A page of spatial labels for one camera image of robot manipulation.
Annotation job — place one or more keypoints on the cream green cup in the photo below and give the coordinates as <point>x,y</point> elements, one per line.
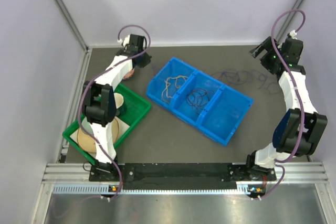
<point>120,104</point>

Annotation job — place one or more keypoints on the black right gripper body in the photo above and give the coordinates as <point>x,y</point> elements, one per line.
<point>270,59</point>

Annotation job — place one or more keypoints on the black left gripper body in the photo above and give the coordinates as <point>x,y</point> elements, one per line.
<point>144,59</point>

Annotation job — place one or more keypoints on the pale green glass bowl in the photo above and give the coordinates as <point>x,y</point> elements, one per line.
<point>86,127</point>

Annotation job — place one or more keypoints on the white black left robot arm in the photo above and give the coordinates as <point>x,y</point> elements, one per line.
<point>98,102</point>

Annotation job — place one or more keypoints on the tan wooden plate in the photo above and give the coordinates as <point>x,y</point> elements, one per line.
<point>87,143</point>

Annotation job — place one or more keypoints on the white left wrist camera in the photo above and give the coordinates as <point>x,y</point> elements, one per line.
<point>125,41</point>

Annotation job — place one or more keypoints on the blue three-compartment bin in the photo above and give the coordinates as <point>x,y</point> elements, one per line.
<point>208,105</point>

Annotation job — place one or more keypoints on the green plastic tray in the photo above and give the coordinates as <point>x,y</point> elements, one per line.
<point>137,109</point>

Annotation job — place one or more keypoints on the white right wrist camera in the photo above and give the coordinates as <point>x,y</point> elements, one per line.
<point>292,34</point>

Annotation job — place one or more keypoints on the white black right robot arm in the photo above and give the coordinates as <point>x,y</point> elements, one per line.
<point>302,127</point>

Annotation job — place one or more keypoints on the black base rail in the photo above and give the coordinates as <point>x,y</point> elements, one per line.
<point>188,176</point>

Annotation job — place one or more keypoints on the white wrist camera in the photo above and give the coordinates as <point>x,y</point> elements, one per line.
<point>292,34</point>
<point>125,41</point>

